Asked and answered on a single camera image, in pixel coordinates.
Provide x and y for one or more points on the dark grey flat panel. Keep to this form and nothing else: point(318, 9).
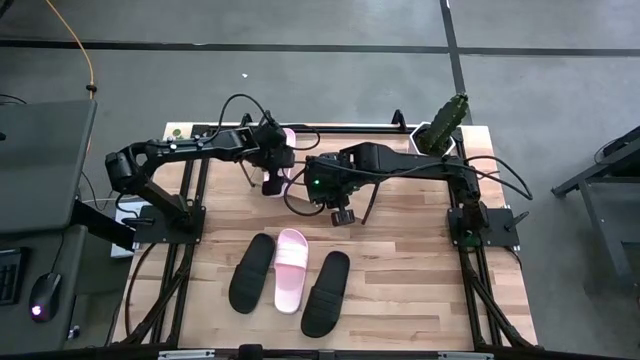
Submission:
point(45, 160)

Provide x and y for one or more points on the white power strip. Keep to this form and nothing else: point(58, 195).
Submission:
point(125, 210)

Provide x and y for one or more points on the dark grey side desk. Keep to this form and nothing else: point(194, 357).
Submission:
point(90, 300)

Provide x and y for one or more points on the black keyboard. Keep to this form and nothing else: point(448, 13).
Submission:
point(11, 277)

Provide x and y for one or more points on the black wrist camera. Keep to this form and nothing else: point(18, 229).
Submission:
point(273, 187)
point(343, 217)

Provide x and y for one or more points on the small black white plug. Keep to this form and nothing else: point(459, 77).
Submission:
point(74, 332)

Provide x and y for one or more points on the black side table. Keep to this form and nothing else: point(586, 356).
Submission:
point(600, 170)

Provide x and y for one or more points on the black rubber slide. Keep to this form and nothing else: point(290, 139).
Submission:
point(250, 275)
point(325, 295)

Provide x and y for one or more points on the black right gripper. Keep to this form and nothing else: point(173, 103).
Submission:
point(340, 197)

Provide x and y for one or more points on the silver metal bracket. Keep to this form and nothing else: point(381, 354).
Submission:
point(185, 354)
point(465, 355)

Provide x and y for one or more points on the green cactus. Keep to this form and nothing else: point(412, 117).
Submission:
point(447, 120)

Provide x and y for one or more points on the small black rounded object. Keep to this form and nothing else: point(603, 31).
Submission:
point(251, 352)

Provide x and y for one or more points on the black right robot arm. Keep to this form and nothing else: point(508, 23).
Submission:
point(410, 162)

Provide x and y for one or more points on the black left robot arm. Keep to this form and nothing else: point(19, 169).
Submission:
point(200, 147)

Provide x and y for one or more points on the white hexagonal plant pot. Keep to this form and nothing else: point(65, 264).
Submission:
point(414, 136)

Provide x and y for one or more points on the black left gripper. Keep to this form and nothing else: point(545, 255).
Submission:
point(275, 160)

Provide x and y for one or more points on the pink rubber slide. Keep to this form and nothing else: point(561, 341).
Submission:
point(290, 280)
point(291, 137)

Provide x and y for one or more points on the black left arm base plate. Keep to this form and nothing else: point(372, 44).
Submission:
point(192, 232)

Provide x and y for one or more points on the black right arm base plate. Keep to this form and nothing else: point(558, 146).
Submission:
point(500, 235)

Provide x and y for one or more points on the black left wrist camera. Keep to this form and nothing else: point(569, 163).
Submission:
point(273, 187)

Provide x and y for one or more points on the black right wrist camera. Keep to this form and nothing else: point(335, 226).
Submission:
point(343, 217)

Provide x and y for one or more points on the black aluminium rig frame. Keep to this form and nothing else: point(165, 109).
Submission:
point(330, 128)

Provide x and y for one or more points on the black computer mouse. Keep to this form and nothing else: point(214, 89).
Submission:
point(45, 297)

